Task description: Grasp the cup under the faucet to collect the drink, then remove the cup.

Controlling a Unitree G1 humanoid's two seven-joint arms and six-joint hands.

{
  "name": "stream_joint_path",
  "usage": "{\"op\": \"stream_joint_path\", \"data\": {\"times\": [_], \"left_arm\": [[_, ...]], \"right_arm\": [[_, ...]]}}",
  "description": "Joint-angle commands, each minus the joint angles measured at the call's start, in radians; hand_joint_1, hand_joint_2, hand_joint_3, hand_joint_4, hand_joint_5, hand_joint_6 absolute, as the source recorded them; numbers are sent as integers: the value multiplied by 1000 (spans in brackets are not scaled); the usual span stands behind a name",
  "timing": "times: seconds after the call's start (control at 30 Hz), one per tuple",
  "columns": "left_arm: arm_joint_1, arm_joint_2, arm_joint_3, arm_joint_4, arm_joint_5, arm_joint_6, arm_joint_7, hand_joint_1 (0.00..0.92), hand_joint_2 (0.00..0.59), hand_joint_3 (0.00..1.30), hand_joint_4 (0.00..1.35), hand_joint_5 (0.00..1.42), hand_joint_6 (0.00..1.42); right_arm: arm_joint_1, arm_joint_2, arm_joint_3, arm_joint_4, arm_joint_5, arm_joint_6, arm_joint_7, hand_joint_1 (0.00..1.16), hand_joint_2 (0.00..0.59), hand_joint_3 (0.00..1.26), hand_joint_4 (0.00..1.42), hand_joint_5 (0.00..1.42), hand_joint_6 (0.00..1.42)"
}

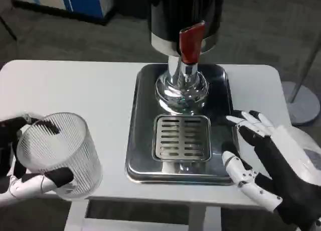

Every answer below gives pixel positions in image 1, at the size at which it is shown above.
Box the white table frame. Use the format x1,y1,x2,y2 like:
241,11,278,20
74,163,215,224
67,199,224,231

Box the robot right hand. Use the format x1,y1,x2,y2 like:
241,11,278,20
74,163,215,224
222,110,321,231

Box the red tap handle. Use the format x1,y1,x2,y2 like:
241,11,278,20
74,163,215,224
179,20,206,65

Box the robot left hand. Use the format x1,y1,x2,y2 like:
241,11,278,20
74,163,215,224
0,112,75,199

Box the black and chrome drink dispenser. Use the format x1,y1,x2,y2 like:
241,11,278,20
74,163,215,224
146,0,223,116

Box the steel drip tray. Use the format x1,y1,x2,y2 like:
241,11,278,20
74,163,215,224
124,63,240,186

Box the clear ribbed glass cup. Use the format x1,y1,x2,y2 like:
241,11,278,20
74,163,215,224
15,112,103,199

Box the grey stanchion pole with base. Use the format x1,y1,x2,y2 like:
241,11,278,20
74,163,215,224
280,34,321,127

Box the steel drip grid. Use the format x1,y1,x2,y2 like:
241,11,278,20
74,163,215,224
152,114,212,161

